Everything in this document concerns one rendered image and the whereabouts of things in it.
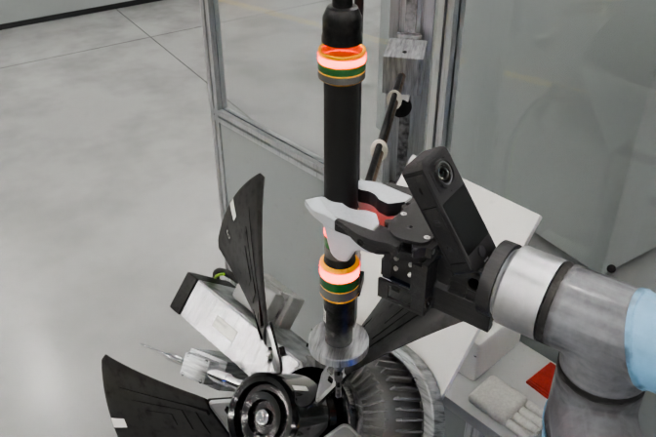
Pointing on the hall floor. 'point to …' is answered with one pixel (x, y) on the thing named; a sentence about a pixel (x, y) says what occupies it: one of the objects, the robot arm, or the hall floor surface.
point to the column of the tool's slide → (427, 0)
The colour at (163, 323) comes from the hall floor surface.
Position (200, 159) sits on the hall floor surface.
